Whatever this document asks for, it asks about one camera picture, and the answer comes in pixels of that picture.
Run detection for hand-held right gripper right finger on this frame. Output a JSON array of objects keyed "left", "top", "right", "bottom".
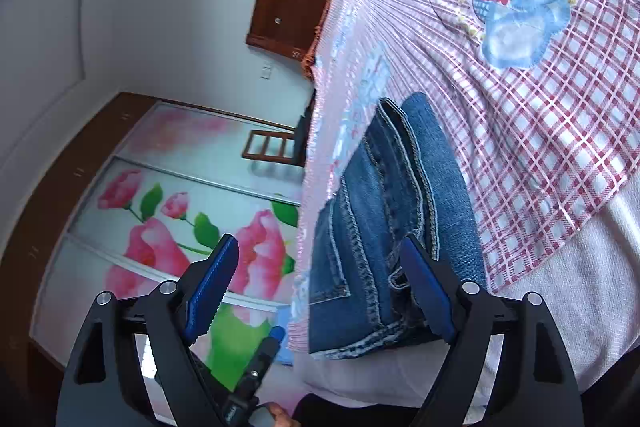
[{"left": 400, "top": 236, "right": 586, "bottom": 427}]

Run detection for person's left hand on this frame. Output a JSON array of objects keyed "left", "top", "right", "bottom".
[{"left": 265, "top": 402, "right": 299, "bottom": 427}]

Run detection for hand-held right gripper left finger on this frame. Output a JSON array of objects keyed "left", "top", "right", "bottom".
[{"left": 56, "top": 234, "right": 240, "bottom": 427}]

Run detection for wooden chair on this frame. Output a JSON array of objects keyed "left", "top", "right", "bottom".
[{"left": 241, "top": 129, "right": 299, "bottom": 168}]

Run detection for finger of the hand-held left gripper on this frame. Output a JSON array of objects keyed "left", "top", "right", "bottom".
[{"left": 235, "top": 326, "right": 287, "bottom": 405}]

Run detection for pink checked bed sheet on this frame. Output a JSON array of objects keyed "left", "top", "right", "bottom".
[{"left": 287, "top": 0, "right": 640, "bottom": 354}]

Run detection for blue denim pants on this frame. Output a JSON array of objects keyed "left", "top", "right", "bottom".
[{"left": 307, "top": 92, "right": 489, "bottom": 361}]

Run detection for flower print wardrobe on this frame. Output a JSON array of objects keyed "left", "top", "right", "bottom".
[{"left": 0, "top": 92, "right": 307, "bottom": 427}]

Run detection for brown fringed cloth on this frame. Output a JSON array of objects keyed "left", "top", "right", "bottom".
[{"left": 301, "top": 0, "right": 346, "bottom": 80}]

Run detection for dark cloth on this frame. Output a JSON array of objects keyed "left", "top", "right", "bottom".
[{"left": 292, "top": 89, "right": 319, "bottom": 168}]

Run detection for person's dark clothing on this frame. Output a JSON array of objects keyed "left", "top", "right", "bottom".
[{"left": 292, "top": 389, "right": 432, "bottom": 427}]

